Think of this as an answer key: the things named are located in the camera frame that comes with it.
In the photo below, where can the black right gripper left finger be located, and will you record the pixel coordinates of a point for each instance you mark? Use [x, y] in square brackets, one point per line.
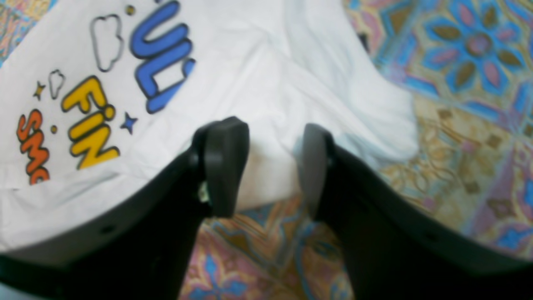
[140, 249]

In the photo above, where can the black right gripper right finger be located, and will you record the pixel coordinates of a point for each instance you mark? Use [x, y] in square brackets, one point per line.
[391, 250]

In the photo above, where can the white printed T-shirt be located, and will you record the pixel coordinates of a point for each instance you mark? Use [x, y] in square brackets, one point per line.
[102, 94]

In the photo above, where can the patterned tablecloth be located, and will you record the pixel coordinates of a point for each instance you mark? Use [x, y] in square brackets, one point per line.
[468, 66]

